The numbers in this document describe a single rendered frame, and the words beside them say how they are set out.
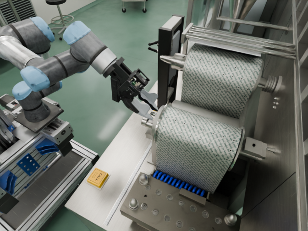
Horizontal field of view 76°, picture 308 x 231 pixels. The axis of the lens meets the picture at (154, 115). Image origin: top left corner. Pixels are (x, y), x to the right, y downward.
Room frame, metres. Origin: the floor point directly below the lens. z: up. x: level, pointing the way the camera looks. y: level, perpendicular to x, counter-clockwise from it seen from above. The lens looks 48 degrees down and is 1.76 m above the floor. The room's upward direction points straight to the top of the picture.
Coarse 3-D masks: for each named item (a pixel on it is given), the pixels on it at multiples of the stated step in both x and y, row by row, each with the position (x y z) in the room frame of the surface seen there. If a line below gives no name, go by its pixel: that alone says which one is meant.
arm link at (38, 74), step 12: (0, 36) 0.72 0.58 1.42; (12, 36) 0.75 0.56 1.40; (0, 48) 0.67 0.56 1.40; (12, 48) 0.63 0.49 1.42; (24, 48) 0.63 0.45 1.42; (12, 60) 0.58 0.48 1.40; (24, 60) 0.54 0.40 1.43; (36, 60) 0.52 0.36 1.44; (48, 60) 0.52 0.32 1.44; (60, 60) 0.53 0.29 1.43; (24, 72) 0.46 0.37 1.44; (36, 72) 0.47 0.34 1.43; (48, 72) 0.48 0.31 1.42; (60, 72) 0.50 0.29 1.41; (36, 84) 0.45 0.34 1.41; (48, 84) 0.47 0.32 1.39
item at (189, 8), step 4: (188, 0) 1.41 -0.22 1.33; (192, 0) 1.39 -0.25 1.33; (188, 4) 1.40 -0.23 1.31; (192, 4) 1.40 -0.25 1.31; (188, 8) 1.40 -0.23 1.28; (192, 8) 1.41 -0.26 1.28; (188, 12) 1.40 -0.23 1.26; (188, 16) 1.40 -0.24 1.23; (188, 20) 1.40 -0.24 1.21; (188, 24) 1.40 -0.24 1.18; (184, 44) 1.40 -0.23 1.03; (184, 48) 1.40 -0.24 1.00; (184, 52) 1.40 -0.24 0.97
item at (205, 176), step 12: (156, 144) 0.38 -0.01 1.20; (156, 156) 0.38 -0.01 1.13; (168, 156) 0.36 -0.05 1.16; (180, 156) 0.34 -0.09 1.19; (156, 168) 0.38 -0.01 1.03; (168, 168) 0.35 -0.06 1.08; (180, 168) 0.34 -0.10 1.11; (192, 168) 0.32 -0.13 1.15; (204, 168) 0.30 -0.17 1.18; (216, 168) 0.29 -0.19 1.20; (192, 180) 0.31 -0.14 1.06; (204, 180) 0.30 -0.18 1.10; (216, 180) 0.28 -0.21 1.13
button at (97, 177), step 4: (96, 168) 0.43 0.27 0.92; (92, 172) 0.41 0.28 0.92; (96, 172) 0.41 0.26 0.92; (100, 172) 0.41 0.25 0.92; (104, 172) 0.41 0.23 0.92; (92, 176) 0.39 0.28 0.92; (96, 176) 0.39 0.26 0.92; (100, 176) 0.39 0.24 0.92; (104, 176) 0.39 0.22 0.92; (88, 180) 0.38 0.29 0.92; (92, 180) 0.38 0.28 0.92; (96, 180) 0.38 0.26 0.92; (100, 180) 0.38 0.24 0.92; (104, 180) 0.38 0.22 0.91; (92, 184) 0.36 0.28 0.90; (96, 184) 0.36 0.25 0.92; (100, 184) 0.36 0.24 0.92
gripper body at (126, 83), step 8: (112, 64) 0.50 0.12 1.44; (120, 64) 0.50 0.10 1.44; (104, 72) 0.49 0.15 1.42; (112, 72) 0.50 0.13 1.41; (120, 72) 0.48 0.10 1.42; (128, 72) 0.49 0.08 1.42; (136, 72) 0.51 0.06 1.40; (120, 80) 0.49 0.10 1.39; (128, 80) 0.46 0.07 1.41; (136, 80) 0.49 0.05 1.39; (144, 80) 0.49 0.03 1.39; (120, 88) 0.47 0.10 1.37; (128, 88) 0.45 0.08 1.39; (136, 88) 0.45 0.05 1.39; (120, 96) 0.47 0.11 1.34; (128, 96) 0.46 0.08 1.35
